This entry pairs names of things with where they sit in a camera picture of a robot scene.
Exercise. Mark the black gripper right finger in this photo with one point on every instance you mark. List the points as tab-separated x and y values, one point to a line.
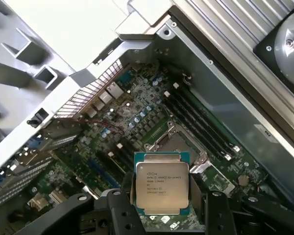
220	213

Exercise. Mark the CPU socket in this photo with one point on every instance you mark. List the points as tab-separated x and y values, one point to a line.
178	142

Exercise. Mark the black open PC case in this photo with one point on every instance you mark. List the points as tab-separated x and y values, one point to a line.
247	110

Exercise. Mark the silver rear port block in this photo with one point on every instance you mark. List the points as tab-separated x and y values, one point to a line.
97	105
90	111
104	98
114	89

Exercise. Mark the green motherboard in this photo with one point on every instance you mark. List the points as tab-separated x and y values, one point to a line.
147	98

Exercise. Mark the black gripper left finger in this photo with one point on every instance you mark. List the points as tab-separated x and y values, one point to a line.
123	213

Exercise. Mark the silver CPU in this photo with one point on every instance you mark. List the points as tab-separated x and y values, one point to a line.
161	183

